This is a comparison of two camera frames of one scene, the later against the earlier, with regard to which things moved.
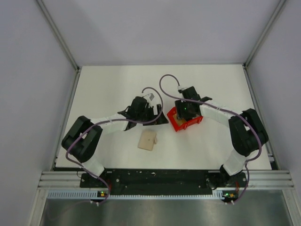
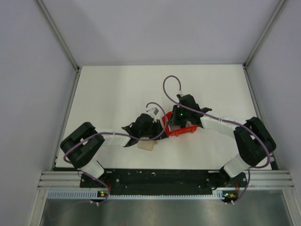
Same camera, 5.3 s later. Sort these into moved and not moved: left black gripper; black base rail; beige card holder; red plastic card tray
Moved: left black gripper; red plastic card tray
Not moved: beige card holder; black base rail
